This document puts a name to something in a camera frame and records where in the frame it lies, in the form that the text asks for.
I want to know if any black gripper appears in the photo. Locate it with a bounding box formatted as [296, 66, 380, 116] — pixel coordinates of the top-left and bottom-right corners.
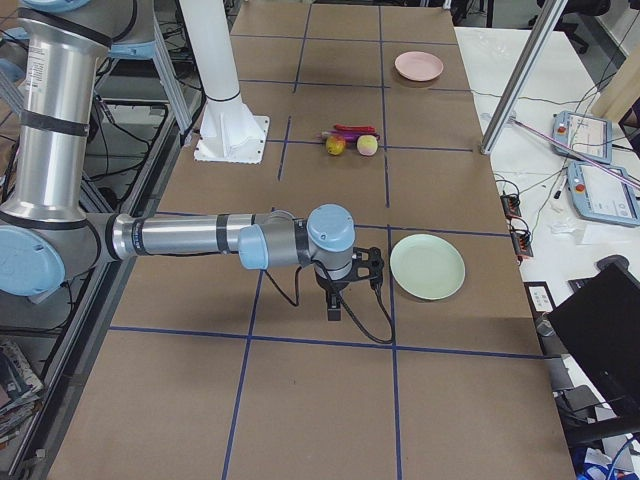
[315, 247, 384, 321]

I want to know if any red yellow pomegranate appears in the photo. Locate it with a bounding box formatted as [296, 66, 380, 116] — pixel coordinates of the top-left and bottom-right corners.
[325, 134, 347, 156]

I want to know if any purple eggplant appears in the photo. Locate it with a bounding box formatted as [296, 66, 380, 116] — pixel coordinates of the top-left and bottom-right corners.
[319, 130, 380, 143]

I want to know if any light green plate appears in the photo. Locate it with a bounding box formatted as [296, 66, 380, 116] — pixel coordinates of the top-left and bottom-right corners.
[390, 234, 466, 301]

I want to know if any red chili pepper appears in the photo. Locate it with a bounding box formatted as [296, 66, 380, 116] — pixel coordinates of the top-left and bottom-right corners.
[334, 124, 376, 134]

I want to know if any orange connector block near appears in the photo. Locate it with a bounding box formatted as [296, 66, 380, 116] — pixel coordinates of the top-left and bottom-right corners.
[509, 226, 534, 262]

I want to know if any orange connector block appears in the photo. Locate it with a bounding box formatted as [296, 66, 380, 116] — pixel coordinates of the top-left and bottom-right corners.
[500, 193, 521, 219]
[509, 226, 534, 262]

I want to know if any black label box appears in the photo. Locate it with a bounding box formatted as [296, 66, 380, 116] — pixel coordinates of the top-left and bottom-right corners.
[524, 281, 556, 318]

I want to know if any orange connector block far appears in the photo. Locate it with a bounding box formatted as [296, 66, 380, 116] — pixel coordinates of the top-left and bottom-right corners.
[500, 193, 521, 219]

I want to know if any pink plate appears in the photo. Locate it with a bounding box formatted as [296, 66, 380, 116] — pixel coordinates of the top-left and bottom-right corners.
[394, 51, 444, 82]

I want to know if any black laptop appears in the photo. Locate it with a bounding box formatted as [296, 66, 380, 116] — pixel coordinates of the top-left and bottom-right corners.
[548, 264, 639, 415]

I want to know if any near teach pendant tablet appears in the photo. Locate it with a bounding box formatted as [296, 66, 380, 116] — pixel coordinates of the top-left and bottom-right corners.
[567, 161, 639, 227]

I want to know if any teach pendant tablet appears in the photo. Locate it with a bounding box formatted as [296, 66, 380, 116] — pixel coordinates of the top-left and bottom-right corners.
[567, 161, 639, 227]
[552, 110, 613, 165]

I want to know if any far teach pendant tablet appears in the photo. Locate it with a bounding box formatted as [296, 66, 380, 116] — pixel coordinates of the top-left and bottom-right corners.
[552, 110, 613, 165]

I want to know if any stack of magazines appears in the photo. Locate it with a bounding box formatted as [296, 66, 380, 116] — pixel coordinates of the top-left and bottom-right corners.
[1, 337, 44, 446]

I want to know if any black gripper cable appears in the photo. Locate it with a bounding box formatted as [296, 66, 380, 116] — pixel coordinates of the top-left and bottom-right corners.
[264, 264, 395, 345]

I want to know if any white camera pedestal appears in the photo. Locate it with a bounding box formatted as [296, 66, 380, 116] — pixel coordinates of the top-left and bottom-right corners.
[180, 0, 270, 164]

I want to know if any aluminium frame post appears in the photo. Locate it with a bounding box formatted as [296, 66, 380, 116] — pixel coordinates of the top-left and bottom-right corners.
[480, 0, 568, 155]

